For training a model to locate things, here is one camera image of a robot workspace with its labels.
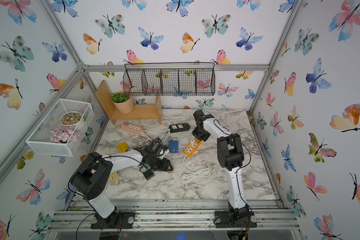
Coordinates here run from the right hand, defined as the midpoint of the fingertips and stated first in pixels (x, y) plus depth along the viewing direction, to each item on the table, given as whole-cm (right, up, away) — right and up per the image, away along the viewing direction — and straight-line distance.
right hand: (197, 136), depth 101 cm
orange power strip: (-4, -8, -5) cm, 10 cm away
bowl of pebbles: (-62, +11, -30) cm, 70 cm away
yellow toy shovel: (-50, -7, -2) cm, 50 cm away
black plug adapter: (-29, -21, -14) cm, 39 cm away
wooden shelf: (-42, +18, +13) cm, 48 cm away
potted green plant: (-50, +23, +1) cm, 55 cm away
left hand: (-16, -18, -11) cm, 27 cm away
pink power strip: (-46, +6, +7) cm, 47 cm away
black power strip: (-12, +7, +3) cm, 14 cm away
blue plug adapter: (-16, -6, -5) cm, 17 cm away
